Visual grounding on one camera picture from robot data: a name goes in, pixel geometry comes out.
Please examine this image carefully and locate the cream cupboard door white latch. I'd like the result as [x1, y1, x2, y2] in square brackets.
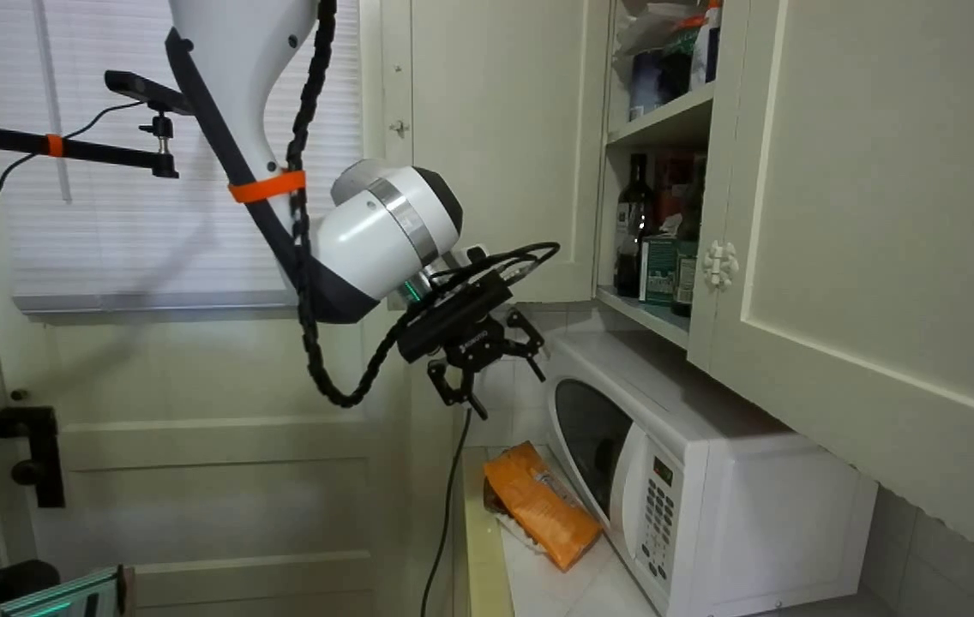
[687, 0, 974, 579]

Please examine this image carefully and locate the cream cupboard door green knob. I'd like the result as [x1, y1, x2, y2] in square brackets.
[381, 0, 607, 313]

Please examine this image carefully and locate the black clamp bracket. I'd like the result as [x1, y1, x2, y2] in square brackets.
[0, 401, 67, 511]

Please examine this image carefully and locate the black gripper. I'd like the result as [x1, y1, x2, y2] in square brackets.
[395, 270, 550, 421]

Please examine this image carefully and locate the clear plastic bag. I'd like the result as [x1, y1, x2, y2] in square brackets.
[609, 0, 726, 116]

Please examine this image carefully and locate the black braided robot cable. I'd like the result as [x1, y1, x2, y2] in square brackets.
[278, 0, 567, 411]

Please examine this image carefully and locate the teal edged object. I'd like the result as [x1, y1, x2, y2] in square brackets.
[0, 562, 122, 617]

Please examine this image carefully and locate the green box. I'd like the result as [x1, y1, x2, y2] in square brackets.
[637, 234, 698, 309]

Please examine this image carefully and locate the cream cupboard shelf unit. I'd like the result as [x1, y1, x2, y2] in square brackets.
[590, 0, 732, 352]

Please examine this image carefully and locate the black stereo camera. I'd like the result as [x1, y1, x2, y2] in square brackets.
[98, 68, 197, 116]

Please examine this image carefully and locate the white microwave oven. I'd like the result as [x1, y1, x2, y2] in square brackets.
[538, 328, 882, 617]

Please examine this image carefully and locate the orange packet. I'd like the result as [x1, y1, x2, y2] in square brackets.
[479, 439, 607, 577]

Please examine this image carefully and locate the black power cable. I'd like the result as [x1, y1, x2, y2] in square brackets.
[415, 405, 479, 617]

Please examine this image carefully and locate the orange strap on forearm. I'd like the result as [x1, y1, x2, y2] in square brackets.
[225, 168, 313, 210]

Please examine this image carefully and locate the dark glass bottle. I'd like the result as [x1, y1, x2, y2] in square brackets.
[609, 152, 661, 305]

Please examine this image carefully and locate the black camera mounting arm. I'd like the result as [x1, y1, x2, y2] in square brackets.
[0, 100, 181, 182]

